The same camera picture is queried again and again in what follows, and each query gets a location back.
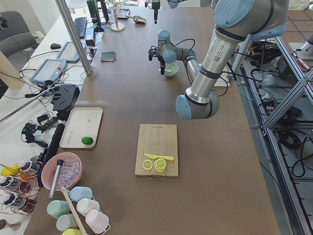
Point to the cream rabbit tray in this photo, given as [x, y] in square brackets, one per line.
[82, 121]

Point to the pink plastic cup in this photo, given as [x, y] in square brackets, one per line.
[97, 221]

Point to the wooden mug tree stand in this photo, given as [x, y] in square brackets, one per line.
[120, 11]

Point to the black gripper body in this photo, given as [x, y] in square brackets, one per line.
[161, 60]
[155, 5]

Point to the black computer mouse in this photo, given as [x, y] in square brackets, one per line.
[55, 46]

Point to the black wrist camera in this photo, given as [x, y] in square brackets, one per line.
[152, 53]

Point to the metal scoop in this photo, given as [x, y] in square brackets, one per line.
[137, 19]

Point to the yellow plastic knife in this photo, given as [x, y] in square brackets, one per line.
[152, 156]

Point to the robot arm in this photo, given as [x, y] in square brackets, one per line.
[173, 4]
[234, 20]

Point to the green lime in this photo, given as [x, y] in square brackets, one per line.
[87, 140]

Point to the green plastic cup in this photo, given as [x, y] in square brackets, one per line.
[57, 208]

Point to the white plastic cup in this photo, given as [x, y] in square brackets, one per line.
[85, 205]

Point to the bamboo cutting board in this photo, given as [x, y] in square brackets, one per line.
[157, 139]

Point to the wooden cup rack pole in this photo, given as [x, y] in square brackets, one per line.
[73, 210]

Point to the aluminium frame post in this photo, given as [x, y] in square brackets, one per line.
[65, 13]

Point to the blue plastic cup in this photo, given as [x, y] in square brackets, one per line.
[78, 193]

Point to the copper wire bottle rack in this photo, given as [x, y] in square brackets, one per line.
[18, 191]

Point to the grey folded cloth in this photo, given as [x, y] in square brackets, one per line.
[108, 56]

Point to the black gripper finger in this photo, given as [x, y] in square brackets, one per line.
[162, 70]
[155, 16]

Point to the yellow lemon slice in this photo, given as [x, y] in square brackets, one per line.
[160, 165]
[147, 164]

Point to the black keyboard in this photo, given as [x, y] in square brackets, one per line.
[80, 24]

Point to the pink ribbed bowl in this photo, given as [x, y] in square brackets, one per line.
[70, 174]

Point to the blue teach pendant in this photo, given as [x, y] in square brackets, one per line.
[68, 53]
[50, 69]

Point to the light green bowl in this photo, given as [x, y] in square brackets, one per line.
[174, 67]

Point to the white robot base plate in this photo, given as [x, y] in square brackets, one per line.
[223, 81]

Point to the metal muddler stick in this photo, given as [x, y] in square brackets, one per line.
[55, 179]

